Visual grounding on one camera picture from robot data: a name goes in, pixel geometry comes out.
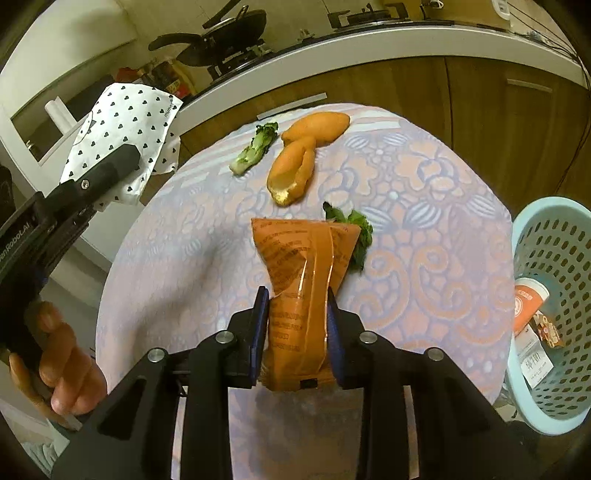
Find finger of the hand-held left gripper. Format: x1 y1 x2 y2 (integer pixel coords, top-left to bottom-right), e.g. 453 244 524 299
44 145 141 223

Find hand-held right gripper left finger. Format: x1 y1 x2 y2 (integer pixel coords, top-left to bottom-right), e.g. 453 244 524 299
51 286 271 480

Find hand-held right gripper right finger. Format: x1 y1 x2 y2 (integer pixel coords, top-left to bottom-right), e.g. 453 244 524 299
325 287 539 480

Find white heart-patterned cloth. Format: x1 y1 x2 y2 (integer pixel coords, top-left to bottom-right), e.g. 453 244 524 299
62 83 185 207

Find plain orange snack packet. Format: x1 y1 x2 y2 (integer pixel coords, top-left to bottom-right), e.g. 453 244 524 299
250 217 361 393

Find orange paper cup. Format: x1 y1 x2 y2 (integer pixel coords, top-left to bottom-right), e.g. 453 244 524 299
512 277 551 337

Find blue white milk carton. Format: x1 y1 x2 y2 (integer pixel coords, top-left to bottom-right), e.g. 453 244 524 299
512 330 555 386

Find cartoon-print orange snack packet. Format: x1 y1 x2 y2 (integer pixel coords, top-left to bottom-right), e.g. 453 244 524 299
536 314 566 349

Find light blue plastic basket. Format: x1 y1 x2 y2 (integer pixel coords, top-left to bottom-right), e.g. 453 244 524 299
505 197 591 437

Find person's left hand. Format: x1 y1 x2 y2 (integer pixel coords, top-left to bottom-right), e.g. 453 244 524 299
8 301 108 428

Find white paper roll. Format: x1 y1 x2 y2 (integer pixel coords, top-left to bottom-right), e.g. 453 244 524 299
45 96 77 134

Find leafy green vegetable scrap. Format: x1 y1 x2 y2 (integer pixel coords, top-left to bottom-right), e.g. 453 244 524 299
322 202 374 273

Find white shelf unit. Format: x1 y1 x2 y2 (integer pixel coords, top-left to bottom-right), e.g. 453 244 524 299
0 0 139 162

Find green vegetable stalk scrap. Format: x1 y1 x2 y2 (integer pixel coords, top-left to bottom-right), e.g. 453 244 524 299
230 121 280 176

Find orange peel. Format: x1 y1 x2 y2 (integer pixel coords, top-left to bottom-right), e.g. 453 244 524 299
281 112 351 148
267 136 317 207

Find black wok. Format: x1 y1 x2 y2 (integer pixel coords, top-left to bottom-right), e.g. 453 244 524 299
148 11 269 68

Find black burner grate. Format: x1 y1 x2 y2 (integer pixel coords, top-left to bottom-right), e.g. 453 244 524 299
207 44 271 79
328 4 407 28

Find black frying pan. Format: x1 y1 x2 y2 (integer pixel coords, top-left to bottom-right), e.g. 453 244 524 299
202 4 267 33

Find black gas stove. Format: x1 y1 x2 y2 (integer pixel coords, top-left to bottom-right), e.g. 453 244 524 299
185 2 430 93

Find wooden lower cabinets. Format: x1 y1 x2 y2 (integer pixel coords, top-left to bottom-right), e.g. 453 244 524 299
178 55 591 222

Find white kitchen countertop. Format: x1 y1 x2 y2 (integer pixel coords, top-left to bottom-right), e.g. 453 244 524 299
173 21 587 134

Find metal cabinet handle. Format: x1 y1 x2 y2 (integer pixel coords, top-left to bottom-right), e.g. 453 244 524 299
255 92 328 120
506 78 553 93

